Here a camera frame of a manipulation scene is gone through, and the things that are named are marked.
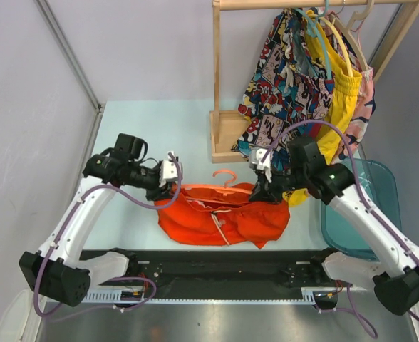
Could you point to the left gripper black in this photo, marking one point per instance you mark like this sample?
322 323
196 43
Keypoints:
157 193

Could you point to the yellow plastic hanger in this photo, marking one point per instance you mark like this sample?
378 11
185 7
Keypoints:
340 42

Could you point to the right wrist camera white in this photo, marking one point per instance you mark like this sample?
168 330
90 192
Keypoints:
260 162

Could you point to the teal plastic hanger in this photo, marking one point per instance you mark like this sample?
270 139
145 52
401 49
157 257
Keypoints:
313 27

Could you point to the beige plastic hanger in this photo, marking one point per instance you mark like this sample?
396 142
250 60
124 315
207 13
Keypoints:
358 51

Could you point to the pink patterned shorts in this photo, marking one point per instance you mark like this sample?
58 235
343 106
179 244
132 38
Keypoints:
365 105

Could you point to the orange plastic hanger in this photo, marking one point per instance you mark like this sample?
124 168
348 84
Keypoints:
227 185

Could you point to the wooden clothes rack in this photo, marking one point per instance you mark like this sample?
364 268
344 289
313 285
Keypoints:
228 125

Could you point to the white cable duct strip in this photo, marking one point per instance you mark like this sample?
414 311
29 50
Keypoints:
129 296

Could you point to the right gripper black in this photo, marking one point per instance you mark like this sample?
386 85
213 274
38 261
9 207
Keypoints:
266 191

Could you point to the orange shorts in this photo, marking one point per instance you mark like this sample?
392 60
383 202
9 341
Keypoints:
210 216

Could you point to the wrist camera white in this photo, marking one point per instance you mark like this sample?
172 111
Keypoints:
170 169
260 162

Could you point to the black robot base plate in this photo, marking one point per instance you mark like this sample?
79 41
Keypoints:
234 277

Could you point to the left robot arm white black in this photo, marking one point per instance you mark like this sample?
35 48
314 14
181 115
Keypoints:
56 269

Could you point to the comic print shorts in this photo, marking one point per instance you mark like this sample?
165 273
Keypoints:
287 87

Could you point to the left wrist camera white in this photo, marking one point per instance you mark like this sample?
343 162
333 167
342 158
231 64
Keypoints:
170 169

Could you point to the aluminium corner post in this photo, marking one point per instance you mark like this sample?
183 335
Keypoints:
71 58

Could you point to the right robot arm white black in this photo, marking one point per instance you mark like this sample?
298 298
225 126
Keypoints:
394 276

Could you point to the teal plastic basket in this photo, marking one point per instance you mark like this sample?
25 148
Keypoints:
379 183

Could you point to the yellow shorts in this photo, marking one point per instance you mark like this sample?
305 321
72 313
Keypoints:
345 94

